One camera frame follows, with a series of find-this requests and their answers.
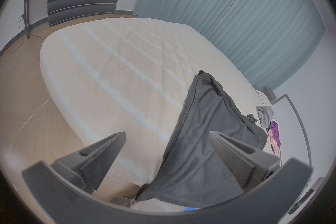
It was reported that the pink garment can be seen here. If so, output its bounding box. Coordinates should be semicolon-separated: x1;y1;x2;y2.
266;131;281;156

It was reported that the black chest of drawers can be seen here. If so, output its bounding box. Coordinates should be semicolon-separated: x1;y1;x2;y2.
47;0;122;27

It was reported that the black cable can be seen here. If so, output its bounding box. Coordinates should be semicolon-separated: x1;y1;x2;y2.
9;33;47;55

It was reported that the grey bedside table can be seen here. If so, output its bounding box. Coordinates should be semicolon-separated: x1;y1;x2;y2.
253;85;277;99

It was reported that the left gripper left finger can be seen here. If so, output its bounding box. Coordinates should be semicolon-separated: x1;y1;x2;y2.
54;132;127;194

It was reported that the purple garment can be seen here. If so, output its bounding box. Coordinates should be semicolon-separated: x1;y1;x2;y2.
268;122;281;146

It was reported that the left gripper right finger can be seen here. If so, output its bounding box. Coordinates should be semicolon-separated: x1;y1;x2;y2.
209;131;280;190

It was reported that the grey garment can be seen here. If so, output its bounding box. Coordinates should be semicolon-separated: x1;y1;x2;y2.
256;105;275;128

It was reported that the white printed pillow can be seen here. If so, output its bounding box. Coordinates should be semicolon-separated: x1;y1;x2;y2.
255;89;273;113

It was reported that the black T-shirt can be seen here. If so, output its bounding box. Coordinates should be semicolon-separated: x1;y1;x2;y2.
135;70;268;205

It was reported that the bed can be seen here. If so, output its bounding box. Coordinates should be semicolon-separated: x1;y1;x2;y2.
39;17;313;211

